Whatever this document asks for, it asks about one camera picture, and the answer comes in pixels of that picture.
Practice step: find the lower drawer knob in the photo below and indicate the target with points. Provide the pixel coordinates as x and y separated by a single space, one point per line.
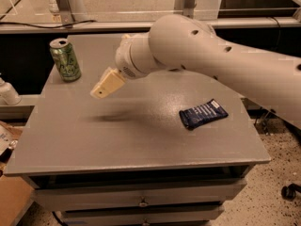
145 223

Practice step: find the dark blue snack packet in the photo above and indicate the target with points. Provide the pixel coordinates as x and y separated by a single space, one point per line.
199 115

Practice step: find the upper drawer knob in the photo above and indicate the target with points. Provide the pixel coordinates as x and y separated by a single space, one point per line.
143 203

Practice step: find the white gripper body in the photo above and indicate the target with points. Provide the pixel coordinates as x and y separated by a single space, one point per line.
124 61

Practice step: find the white pipe fitting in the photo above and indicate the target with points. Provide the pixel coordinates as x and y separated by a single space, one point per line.
8 93

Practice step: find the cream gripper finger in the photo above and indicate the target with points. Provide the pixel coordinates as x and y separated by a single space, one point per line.
110 81

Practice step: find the black chair caster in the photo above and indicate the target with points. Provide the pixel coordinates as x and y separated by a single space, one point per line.
289 192

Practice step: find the green soda can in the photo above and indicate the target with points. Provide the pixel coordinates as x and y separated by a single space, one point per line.
65 59

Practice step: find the metal post bracket left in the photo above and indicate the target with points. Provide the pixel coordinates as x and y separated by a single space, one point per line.
65 12

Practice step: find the cardboard box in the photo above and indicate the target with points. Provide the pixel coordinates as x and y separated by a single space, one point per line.
14 191

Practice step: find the drawer knob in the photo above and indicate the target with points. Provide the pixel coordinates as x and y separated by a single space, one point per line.
145 223
143 203

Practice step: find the grey drawer cabinet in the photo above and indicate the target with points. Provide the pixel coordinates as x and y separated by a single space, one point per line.
93 160

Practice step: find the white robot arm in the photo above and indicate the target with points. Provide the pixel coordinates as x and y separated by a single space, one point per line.
269 79

